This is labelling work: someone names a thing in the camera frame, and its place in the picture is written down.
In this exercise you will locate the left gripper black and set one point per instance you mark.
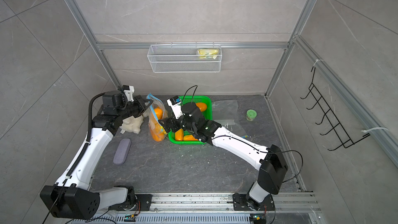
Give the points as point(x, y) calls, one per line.
point(137, 102)

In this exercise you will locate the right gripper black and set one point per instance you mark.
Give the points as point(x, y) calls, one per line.
point(169, 122)

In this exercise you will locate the clear zip-top bag blue zipper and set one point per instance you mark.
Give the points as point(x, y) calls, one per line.
point(156, 130)

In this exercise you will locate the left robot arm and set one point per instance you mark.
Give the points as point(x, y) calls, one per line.
point(69, 196)

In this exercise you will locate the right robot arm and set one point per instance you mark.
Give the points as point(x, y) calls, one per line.
point(269, 161)

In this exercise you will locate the large orange mango top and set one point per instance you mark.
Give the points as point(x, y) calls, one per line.
point(202, 106)

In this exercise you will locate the spare clear plastic bag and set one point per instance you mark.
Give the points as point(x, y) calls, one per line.
point(226, 113)

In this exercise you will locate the white plush toy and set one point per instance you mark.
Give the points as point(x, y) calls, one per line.
point(132, 125)

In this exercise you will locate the green plastic basket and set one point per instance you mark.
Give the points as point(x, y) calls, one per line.
point(198, 119)

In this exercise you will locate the purple glasses case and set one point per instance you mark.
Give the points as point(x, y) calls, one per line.
point(122, 152)

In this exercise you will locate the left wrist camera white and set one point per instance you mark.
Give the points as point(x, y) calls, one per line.
point(128, 91)

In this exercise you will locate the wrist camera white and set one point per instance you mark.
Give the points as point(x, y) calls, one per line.
point(175, 104)
point(128, 91)

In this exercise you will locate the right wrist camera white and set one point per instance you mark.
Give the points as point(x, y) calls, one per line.
point(175, 104)

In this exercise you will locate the white wire wall basket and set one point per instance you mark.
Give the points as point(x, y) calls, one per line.
point(182, 58)

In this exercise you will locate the yellow packet in wire basket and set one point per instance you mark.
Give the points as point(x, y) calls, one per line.
point(211, 53)

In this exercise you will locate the metal base rail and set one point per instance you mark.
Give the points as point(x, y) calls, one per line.
point(215, 208)

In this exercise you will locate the black wall hook rack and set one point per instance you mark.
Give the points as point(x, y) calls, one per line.
point(329, 116)

